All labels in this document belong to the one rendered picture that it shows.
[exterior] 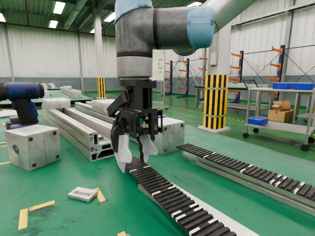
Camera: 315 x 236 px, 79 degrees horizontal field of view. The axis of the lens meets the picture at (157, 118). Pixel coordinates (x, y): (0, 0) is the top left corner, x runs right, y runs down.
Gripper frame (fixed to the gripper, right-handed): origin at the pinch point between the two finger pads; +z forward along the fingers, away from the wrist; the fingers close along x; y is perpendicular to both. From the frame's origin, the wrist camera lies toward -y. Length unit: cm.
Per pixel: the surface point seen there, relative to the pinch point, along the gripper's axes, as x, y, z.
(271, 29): 803, -309, -204
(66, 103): 2, -71, -7
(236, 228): 0.6, 26.7, 0.1
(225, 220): 0.6, 24.9, 0.1
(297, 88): 307, -55, -5
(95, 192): -10.5, 2.9, 2.3
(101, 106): 13, -50, -7
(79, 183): -11.5, -4.1, 3.1
